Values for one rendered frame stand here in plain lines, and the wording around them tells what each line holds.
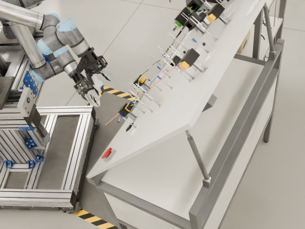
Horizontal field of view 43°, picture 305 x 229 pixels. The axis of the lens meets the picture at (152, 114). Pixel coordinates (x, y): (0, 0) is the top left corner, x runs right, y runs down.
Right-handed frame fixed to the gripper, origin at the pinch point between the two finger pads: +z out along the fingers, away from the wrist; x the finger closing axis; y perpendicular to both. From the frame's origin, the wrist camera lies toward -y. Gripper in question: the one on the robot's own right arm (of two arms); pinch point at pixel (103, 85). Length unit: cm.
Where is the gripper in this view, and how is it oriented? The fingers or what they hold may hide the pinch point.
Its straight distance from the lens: 189.4
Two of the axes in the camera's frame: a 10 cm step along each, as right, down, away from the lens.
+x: 4.2, -6.8, 5.9
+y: 7.7, -0.8, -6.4
